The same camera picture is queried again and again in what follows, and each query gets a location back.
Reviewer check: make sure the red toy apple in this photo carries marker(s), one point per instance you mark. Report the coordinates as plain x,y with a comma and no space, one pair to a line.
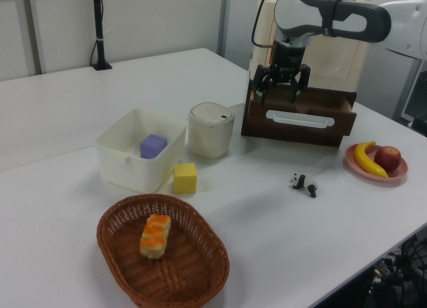
387,158

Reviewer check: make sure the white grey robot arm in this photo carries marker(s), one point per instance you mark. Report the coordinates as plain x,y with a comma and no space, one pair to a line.
353,21

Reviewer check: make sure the cream small trash can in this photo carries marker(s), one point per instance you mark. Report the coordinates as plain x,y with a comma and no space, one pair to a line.
210,134

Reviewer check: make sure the cream drawer cabinet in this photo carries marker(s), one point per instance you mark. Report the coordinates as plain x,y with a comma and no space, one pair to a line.
333,61

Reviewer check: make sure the panda toy figure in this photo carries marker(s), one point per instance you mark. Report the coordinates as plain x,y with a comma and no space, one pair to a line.
305,184

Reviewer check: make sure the brown wicker basket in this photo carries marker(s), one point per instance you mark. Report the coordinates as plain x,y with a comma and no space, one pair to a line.
173,271

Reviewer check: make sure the orange topped toy bread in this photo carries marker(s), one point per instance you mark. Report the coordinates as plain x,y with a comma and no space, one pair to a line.
155,236

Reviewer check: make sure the grey equipment beside table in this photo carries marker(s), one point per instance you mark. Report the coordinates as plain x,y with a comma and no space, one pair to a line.
413,98

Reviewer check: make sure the purple cube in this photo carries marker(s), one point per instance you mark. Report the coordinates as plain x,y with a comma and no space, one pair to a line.
152,147

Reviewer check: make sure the black pole with base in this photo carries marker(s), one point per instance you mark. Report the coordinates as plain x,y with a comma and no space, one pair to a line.
99,31

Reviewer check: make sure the pink plate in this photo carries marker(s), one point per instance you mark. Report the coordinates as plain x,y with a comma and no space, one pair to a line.
397,176

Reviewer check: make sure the yellow toy banana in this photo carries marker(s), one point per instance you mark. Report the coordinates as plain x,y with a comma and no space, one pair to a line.
363,161

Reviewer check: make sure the white plastic bin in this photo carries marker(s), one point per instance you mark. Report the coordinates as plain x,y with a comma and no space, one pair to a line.
140,168

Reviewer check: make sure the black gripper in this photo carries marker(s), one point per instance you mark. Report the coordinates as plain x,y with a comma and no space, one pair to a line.
287,61

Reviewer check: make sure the yellow cube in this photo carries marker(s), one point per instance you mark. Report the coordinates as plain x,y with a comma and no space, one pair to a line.
185,178

